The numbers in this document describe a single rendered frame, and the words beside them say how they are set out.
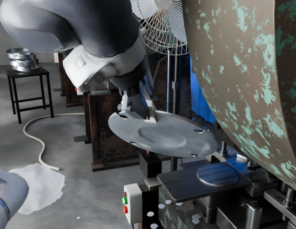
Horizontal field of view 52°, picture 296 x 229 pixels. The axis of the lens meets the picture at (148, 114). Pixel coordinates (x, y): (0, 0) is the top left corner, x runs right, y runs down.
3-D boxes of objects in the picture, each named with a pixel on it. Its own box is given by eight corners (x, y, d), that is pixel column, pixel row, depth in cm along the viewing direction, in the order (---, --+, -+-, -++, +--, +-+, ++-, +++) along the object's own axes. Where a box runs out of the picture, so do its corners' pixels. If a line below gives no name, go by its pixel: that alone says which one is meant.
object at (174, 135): (164, 160, 98) (165, 158, 98) (242, 153, 76) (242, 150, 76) (88, 123, 83) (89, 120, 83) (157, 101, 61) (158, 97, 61)
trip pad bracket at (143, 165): (147, 205, 121) (147, 161, 114) (140, 191, 129) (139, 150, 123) (161, 201, 123) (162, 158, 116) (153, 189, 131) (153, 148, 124)
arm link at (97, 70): (145, 11, 45) (153, 36, 50) (71, 10, 49) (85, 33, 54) (123, 83, 40) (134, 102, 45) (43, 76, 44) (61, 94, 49)
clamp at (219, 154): (226, 176, 106) (229, 150, 102) (202, 155, 121) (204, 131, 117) (241, 174, 108) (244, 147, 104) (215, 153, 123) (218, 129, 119)
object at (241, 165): (252, 196, 90) (254, 183, 88) (224, 171, 103) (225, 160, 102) (276, 191, 93) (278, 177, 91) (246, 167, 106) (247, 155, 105)
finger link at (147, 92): (121, 72, 55) (123, 66, 56) (137, 98, 65) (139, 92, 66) (141, 74, 54) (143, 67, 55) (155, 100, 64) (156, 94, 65)
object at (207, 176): (173, 239, 86) (175, 198, 81) (155, 209, 98) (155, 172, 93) (248, 219, 93) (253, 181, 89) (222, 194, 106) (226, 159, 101)
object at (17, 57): (18, 124, 340) (7, 52, 312) (12, 112, 376) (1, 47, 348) (54, 117, 359) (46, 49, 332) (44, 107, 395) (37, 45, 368)
